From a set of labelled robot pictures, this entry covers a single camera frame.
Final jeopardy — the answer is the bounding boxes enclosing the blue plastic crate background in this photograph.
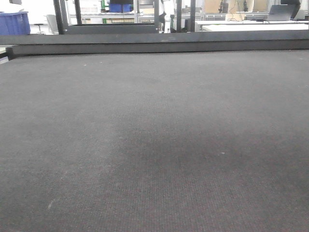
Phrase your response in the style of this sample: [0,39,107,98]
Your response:
[0,12,30,35]

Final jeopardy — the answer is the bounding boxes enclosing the grey stool chair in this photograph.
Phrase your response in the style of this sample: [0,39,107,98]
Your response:
[34,14,59,35]

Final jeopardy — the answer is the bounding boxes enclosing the grey laptop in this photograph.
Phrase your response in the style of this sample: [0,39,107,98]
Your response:
[266,4,295,22]

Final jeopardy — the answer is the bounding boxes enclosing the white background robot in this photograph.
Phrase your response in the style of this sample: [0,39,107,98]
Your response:
[159,0,174,33]

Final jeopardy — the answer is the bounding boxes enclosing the white lab table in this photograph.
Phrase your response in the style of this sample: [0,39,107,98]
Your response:
[195,20,309,32]

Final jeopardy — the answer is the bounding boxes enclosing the black metal frame rack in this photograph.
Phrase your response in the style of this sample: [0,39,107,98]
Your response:
[53,0,197,35]

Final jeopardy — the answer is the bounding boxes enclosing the blue storage bins on shelf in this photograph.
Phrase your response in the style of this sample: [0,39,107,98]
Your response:
[109,0,133,13]

